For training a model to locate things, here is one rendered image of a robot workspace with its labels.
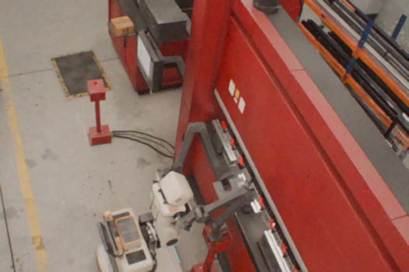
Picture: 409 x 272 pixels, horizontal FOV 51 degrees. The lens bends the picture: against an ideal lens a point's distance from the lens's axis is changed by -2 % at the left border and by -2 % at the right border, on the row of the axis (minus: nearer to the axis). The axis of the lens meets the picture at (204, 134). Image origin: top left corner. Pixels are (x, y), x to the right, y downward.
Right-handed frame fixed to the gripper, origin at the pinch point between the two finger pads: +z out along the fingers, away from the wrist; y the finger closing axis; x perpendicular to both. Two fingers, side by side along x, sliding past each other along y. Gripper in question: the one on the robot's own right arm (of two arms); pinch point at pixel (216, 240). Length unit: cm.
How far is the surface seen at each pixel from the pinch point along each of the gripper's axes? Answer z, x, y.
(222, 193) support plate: -17.7, 27.0, 18.7
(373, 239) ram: -120, -84, 57
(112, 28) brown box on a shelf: -23, 266, -7
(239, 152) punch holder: -32, 49, 44
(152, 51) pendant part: -80, 143, 9
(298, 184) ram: -87, -24, 52
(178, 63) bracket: -34, 168, 36
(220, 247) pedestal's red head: 4.0, -5.2, 1.0
